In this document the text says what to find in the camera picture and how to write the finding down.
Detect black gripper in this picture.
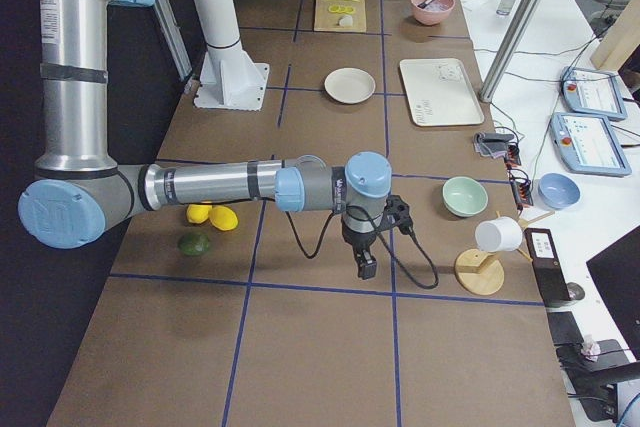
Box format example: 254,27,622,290
341,213,378,280

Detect cream plate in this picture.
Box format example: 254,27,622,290
324,67,376,105

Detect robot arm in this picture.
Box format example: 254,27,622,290
18,0,392,279

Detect cream bear tray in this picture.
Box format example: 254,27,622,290
399,58,484,127

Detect white steamed bun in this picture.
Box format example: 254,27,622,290
339,15,353,27

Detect wooden mug stand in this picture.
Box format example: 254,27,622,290
454,212,553,296

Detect green bowl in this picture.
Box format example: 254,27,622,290
442,176,489,218

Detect white mug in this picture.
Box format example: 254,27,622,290
475,217,523,252

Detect yellow lemon right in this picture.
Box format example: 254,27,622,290
208,205,239,232

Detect yellow lemon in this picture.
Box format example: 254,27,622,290
208,205,239,232
186,204,212,224

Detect folded grey cloth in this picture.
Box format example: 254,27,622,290
473,132,515,159

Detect orange power strip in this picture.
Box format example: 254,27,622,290
504,143,533,212

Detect green avocado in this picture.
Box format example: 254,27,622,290
177,232,211,257

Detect yellow lemon left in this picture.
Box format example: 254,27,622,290
186,204,212,224

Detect black box with label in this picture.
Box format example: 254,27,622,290
524,227,571,308

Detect blue bowl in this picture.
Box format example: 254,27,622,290
537,173,581,210

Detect black monitor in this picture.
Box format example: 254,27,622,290
587,229,639,351

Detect teach pendant near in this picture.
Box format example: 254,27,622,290
549,112,632,177

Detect teach pendant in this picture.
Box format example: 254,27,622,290
560,67,627,121
549,112,632,177

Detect wooden cutting board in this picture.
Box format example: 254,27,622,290
313,0,367,33

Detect pink bowl with ice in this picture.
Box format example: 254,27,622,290
410,0,456,26

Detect teach pendant far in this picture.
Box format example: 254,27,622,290
560,67,627,121

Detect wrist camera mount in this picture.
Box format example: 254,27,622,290
381,195,414,235

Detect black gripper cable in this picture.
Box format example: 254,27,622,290
282,209,440,290

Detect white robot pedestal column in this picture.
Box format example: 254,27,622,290
194,0,270,111

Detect aluminium frame post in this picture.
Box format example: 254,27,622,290
479,0,541,103

